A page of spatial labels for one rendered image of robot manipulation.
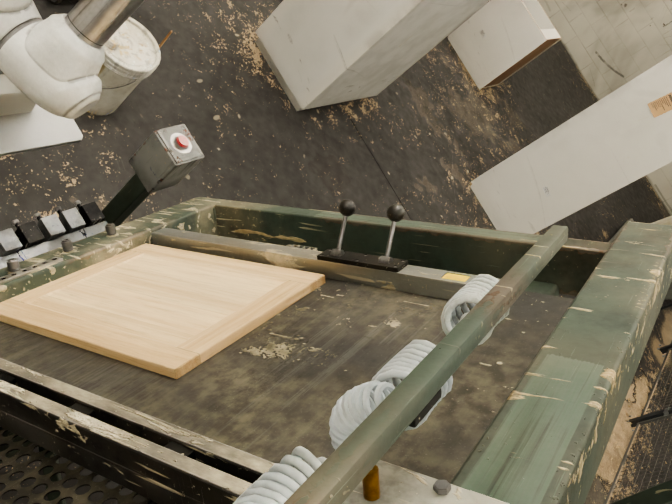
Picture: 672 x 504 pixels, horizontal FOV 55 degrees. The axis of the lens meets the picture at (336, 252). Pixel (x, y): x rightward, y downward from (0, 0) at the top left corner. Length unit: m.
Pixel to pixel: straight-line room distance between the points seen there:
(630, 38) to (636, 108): 4.51
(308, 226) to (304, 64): 2.28
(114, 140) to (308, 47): 1.33
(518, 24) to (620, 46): 3.24
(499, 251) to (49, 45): 1.12
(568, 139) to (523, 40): 1.54
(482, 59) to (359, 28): 2.70
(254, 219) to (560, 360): 1.13
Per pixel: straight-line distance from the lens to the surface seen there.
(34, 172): 2.85
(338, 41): 3.76
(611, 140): 4.74
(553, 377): 0.85
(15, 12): 1.74
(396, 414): 0.48
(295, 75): 3.95
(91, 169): 2.96
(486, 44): 6.21
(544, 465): 0.71
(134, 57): 2.94
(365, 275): 1.35
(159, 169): 1.95
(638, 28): 9.14
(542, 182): 4.91
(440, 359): 0.55
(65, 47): 1.66
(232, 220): 1.88
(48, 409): 0.96
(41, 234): 1.80
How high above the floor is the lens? 2.27
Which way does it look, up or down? 39 degrees down
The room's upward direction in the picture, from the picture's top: 57 degrees clockwise
